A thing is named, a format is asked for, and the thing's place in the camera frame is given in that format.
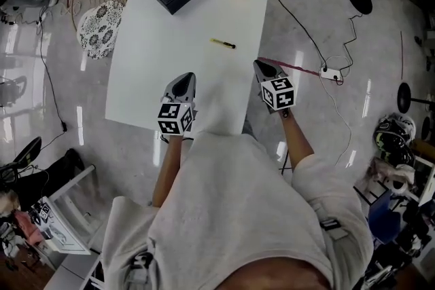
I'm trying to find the black round-base stand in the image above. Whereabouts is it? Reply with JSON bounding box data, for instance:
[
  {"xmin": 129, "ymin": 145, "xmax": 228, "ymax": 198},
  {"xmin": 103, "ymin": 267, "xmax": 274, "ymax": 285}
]
[{"xmin": 397, "ymin": 81, "xmax": 435, "ymax": 115}]

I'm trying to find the white power strip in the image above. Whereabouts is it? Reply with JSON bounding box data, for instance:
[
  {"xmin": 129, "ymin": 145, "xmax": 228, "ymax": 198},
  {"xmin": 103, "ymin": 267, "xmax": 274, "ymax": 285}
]
[{"xmin": 319, "ymin": 66, "xmax": 345, "ymax": 81}]

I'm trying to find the black cable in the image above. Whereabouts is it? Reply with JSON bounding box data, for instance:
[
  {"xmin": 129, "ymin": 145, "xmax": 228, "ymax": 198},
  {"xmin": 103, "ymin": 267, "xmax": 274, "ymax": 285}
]
[
  {"xmin": 338, "ymin": 12, "xmax": 358, "ymax": 79},
  {"xmin": 261, "ymin": 0, "xmax": 328, "ymax": 71},
  {"xmin": 38, "ymin": 12, "xmax": 68, "ymax": 132}
]

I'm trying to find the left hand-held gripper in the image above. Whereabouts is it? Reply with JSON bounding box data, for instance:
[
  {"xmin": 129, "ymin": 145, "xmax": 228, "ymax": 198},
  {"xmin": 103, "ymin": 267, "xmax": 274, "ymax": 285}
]
[{"xmin": 156, "ymin": 71, "xmax": 199, "ymax": 138}]

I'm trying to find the floral seat cushion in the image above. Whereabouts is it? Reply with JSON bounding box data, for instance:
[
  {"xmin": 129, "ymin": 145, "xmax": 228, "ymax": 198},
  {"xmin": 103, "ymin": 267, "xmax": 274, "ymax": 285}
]
[{"xmin": 77, "ymin": 0, "xmax": 124, "ymax": 60}]

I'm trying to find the black and white helmet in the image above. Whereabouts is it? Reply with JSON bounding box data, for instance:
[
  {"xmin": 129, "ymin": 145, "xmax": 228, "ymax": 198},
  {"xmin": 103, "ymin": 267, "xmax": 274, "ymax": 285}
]
[{"xmin": 373, "ymin": 113, "xmax": 417, "ymax": 168}]

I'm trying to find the white printed board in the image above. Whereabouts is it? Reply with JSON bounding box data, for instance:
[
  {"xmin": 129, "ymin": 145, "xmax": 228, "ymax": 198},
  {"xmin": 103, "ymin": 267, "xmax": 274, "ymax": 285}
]
[{"xmin": 28, "ymin": 198, "xmax": 91, "ymax": 256}]

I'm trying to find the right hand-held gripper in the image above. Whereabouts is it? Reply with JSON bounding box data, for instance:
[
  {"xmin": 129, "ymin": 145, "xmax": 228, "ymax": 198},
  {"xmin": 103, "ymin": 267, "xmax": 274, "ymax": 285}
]
[{"xmin": 252, "ymin": 59, "xmax": 298, "ymax": 115}]

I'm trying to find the person's left forearm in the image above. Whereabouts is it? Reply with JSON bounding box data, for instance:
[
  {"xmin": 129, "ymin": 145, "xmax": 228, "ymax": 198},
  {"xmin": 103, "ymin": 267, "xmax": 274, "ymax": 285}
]
[{"xmin": 152, "ymin": 134, "xmax": 186, "ymax": 209}]

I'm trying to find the person's right forearm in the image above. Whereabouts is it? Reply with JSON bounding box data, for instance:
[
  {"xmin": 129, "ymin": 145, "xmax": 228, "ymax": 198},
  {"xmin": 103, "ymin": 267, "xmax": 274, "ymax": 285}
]
[{"xmin": 279, "ymin": 111, "xmax": 315, "ymax": 170}]

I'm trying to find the white cable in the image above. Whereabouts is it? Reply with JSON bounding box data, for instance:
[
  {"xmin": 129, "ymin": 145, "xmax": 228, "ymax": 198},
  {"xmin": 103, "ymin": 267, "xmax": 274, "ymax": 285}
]
[{"xmin": 318, "ymin": 55, "xmax": 353, "ymax": 168}]

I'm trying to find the blue chair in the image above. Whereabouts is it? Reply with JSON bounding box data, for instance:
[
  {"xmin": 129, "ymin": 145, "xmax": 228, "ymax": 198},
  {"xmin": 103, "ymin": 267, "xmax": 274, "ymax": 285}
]
[{"xmin": 368, "ymin": 189, "xmax": 409, "ymax": 246}]

